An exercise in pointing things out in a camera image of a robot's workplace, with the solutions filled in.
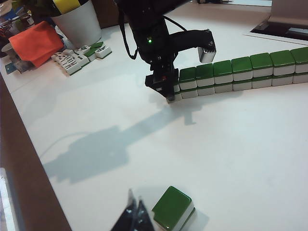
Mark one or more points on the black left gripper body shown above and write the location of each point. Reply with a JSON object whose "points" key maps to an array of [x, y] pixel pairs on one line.
{"points": [[163, 72]]}

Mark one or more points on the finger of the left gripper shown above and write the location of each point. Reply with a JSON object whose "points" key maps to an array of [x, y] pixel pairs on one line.
{"points": [[169, 93]]}

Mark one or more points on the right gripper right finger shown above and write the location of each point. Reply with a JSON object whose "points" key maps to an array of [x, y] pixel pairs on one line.
{"points": [[145, 223]]}

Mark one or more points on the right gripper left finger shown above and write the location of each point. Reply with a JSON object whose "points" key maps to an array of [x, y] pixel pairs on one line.
{"points": [[127, 221]]}

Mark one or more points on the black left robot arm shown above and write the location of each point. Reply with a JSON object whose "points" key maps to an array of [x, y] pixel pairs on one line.
{"points": [[144, 21]]}

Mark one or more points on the brown cardboard box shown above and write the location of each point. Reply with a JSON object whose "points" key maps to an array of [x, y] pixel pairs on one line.
{"points": [[108, 12]]}

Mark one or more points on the white plant pot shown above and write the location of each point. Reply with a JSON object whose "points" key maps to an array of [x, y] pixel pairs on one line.
{"points": [[77, 26]]}

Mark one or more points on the pale blue paper sheet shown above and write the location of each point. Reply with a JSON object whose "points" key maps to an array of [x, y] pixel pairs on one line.
{"points": [[252, 2]]}

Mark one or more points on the yellow item in pot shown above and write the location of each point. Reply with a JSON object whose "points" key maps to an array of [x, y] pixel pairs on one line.
{"points": [[67, 6]]}

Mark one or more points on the orange fabric pouch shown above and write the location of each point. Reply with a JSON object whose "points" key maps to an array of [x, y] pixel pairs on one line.
{"points": [[33, 43]]}

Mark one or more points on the dark glass jar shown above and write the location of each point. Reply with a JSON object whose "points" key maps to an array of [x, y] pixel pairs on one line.
{"points": [[24, 22]]}

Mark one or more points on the blue card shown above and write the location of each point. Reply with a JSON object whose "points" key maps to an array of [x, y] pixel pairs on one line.
{"points": [[12, 67]]}

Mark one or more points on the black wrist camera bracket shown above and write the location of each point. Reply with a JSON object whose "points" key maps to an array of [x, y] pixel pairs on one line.
{"points": [[190, 38]]}

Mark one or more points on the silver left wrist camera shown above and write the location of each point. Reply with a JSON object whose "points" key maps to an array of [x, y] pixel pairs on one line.
{"points": [[207, 56]]}

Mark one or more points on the white metal frame rail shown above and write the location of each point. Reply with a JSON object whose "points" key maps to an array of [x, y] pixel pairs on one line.
{"points": [[4, 204]]}

